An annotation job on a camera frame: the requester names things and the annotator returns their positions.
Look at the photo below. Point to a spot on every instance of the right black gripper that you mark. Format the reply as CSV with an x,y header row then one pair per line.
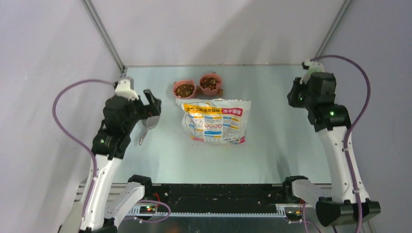
x,y
291,96

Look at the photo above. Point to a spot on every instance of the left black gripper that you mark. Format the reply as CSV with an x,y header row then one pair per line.
x,y
150,110

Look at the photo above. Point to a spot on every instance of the metal food scoop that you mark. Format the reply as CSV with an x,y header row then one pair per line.
x,y
148,124

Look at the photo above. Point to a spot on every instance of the cat food bag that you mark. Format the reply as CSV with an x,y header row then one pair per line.
x,y
216,121

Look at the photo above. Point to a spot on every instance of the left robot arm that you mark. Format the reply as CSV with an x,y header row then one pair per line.
x,y
93,214

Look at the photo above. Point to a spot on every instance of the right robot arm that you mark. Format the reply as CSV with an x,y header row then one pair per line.
x,y
348,201

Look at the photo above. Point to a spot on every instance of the pink bowl with kibble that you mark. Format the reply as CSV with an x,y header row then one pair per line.
x,y
184,89

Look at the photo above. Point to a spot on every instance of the empty pink bowl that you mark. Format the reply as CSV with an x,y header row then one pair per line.
x,y
211,85

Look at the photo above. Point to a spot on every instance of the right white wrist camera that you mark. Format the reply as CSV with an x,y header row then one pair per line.
x,y
310,67

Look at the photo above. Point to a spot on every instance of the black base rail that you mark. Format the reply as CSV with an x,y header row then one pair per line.
x,y
222,198

